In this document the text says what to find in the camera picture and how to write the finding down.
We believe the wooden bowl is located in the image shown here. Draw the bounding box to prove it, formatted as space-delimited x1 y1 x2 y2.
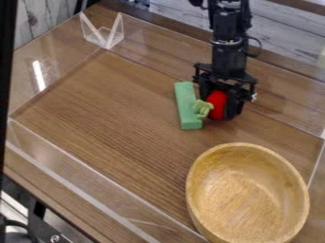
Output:
186 142 310 243

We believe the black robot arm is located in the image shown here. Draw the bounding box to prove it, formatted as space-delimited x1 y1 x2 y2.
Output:
188 0 258 121

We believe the green rectangular block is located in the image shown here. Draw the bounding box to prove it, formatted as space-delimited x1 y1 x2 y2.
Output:
174 82 202 130

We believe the red plush strawberry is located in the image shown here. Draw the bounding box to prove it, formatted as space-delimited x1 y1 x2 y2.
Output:
192 91 227 121

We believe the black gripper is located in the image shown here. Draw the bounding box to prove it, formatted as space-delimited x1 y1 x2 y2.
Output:
192 39 258 121

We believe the clear acrylic tray wall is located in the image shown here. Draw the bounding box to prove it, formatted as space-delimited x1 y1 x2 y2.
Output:
5 9 325 243

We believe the black table leg bracket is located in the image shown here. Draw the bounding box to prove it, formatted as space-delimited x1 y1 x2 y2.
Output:
28 199 72 243

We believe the black cable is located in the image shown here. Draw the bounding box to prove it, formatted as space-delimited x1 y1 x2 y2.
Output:
0 218 31 243

